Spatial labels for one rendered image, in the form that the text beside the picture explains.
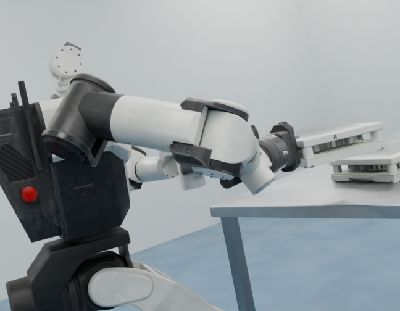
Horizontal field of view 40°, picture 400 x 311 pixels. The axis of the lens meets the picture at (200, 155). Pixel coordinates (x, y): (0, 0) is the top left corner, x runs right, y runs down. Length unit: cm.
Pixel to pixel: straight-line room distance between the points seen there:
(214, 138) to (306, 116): 528
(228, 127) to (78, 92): 30
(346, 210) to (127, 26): 382
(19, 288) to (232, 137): 60
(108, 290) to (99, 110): 44
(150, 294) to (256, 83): 460
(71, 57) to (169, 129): 40
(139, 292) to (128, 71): 379
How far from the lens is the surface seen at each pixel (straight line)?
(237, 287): 182
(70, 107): 104
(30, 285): 129
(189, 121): 93
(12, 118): 119
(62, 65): 126
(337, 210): 148
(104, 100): 102
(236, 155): 96
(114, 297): 128
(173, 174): 153
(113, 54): 492
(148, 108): 97
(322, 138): 141
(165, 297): 132
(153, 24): 517
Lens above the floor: 116
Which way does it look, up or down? 5 degrees down
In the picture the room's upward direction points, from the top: 11 degrees counter-clockwise
